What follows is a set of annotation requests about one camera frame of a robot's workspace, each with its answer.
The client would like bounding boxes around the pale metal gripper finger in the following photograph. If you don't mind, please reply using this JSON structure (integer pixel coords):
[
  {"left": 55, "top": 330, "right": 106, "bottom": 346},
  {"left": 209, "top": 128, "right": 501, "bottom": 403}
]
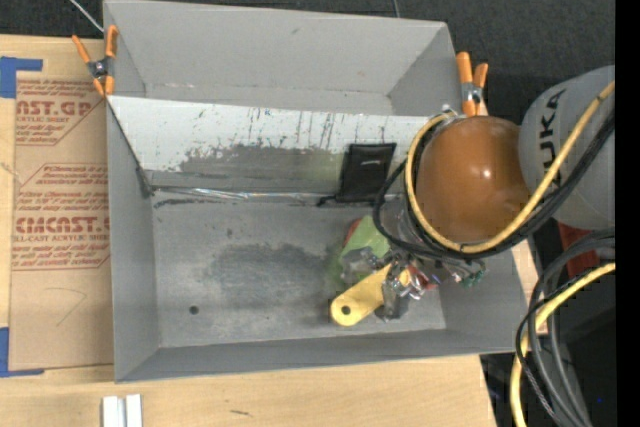
[
  {"left": 342, "top": 248, "right": 384, "bottom": 283},
  {"left": 381, "top": 278, "right": 412, "bottom": 322}
]

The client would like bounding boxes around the light green soft thing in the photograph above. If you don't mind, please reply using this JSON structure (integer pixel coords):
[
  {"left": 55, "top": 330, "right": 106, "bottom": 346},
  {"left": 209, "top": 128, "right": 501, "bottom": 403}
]
[{"left": 327, "top": 214, "right": 392, "bottom": 287}]

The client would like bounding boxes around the black flat pouch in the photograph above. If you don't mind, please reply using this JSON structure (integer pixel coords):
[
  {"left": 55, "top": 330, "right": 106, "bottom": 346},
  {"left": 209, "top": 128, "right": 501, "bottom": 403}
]
[{"left": 319, "top": 142, "right": 398, "bottom": 207}]

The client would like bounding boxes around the grey metal bin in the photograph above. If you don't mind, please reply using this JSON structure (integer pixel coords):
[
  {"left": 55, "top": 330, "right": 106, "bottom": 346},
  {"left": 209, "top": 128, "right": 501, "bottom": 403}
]
[{"left": 102, "top": 0, "right": 532, "bottom": 384}]

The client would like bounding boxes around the brown cardboard board, red print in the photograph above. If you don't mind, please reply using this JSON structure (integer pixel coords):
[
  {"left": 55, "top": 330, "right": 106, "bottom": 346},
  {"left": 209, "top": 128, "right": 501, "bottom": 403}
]
[{"left": 0, "top": 33, "right": 116, "bottom": 374}]

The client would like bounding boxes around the yellow flat handle with hole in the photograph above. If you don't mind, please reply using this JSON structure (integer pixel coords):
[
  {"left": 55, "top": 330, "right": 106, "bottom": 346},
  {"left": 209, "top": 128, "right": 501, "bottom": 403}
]
[{"left": 329, "top": 262, "right": 401, "bottom": 328}]

